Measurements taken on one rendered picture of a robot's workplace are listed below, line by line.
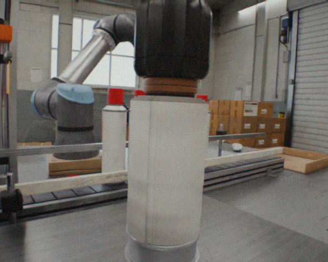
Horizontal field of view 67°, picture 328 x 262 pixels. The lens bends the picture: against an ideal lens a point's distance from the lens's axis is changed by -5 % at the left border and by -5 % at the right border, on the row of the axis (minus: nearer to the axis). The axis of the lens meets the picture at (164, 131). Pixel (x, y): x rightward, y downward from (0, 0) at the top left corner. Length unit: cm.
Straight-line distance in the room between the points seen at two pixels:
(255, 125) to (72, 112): 368
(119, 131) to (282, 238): 35
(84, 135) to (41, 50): 517
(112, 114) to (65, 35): 549
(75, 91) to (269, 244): 66
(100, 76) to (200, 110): 591
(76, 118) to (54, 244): 53
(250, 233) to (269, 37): 582
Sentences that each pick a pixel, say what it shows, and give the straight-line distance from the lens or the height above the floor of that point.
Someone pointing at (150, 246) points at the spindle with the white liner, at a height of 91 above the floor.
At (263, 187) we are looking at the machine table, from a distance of 81.
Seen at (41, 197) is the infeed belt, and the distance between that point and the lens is 52.
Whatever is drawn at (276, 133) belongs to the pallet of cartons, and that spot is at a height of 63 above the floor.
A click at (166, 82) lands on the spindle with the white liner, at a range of 26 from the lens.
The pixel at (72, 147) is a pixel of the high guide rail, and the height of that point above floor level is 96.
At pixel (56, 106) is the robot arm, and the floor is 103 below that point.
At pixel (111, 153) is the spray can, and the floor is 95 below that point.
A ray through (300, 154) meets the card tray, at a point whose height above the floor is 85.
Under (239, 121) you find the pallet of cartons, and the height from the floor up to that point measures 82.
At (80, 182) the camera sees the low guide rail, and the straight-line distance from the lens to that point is 51.
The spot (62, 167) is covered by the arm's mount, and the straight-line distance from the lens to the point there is 83.
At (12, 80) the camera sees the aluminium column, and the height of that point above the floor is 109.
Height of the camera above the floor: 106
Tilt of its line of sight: 6 degrees down
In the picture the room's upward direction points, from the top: 3 degrees clockwise
